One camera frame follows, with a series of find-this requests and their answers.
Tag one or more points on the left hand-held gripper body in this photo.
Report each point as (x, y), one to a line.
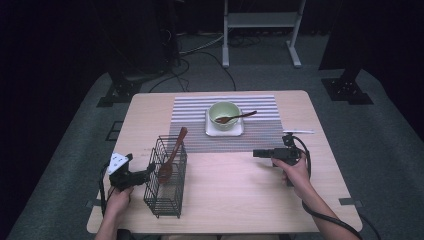
(123, 178)

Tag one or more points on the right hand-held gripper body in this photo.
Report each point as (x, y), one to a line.
(286, 153)

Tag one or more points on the brown wooden spoon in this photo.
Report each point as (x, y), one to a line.
(233, 117)
(173, 153)

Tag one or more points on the green bowl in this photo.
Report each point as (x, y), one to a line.
(224, 108)

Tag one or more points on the person's left hand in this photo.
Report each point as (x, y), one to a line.
(118, 200)

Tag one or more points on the person's right hand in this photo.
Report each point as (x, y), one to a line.
(296, 175)

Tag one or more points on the striped placemat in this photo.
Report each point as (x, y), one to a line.
(260, 140)

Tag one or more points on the grey tape piece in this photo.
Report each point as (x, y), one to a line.
(350, 202)
(91, 204)

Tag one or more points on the white square plate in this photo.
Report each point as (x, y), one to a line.
(213, 131)

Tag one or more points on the black stand base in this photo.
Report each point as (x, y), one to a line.
(346, 90)
(118, 95)

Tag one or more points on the white metal stand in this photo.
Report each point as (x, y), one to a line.
(261, 19)

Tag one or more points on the black floor frame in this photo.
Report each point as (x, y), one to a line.
(114, 130)

